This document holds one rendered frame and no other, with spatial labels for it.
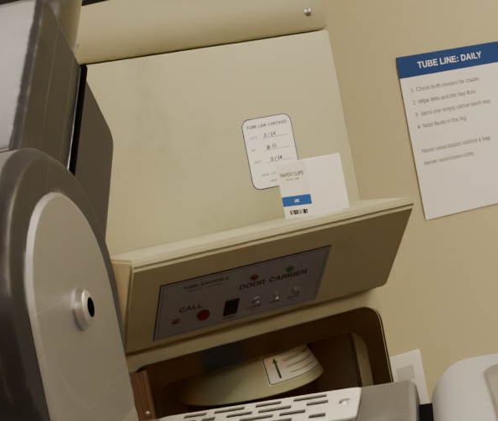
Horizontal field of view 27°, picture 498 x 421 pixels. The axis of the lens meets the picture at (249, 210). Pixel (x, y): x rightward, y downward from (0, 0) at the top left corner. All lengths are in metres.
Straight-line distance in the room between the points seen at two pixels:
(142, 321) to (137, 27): 0.31
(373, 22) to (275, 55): 0.59
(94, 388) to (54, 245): 0.03
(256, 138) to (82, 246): 0.94
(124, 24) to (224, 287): 0.30
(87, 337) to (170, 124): 0.92
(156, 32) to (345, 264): 0.32
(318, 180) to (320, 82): 0.15
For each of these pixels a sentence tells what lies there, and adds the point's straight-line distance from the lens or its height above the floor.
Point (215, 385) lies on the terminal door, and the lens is 1.14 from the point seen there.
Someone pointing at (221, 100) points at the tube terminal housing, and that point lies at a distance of 1.16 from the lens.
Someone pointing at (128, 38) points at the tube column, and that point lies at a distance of 1.13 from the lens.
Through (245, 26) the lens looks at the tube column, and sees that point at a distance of 1.18.
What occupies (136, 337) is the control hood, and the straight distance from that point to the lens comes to 1.07.
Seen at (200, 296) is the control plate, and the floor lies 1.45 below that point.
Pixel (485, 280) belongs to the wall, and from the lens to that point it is 1.85.
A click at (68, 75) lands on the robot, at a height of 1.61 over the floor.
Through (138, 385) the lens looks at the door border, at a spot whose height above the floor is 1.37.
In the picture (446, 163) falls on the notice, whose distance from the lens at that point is 1.80.
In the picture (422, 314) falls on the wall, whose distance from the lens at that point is 1.78.
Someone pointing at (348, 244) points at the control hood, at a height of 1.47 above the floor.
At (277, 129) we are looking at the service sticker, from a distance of 1.18.
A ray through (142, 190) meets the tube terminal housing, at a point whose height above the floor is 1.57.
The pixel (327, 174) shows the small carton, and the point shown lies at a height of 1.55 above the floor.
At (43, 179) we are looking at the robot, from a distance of 0.22.
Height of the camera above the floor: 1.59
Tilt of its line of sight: 3 degrees down
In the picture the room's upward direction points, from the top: 11 degrees counter-clockwise
